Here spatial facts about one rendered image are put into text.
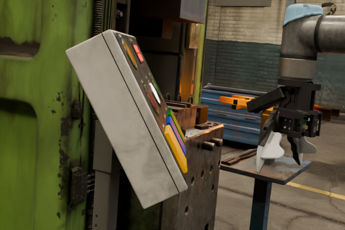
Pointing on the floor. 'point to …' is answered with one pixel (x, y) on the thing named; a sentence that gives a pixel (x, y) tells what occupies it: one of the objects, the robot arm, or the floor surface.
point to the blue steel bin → (214, 101)
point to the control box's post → (106, 200)
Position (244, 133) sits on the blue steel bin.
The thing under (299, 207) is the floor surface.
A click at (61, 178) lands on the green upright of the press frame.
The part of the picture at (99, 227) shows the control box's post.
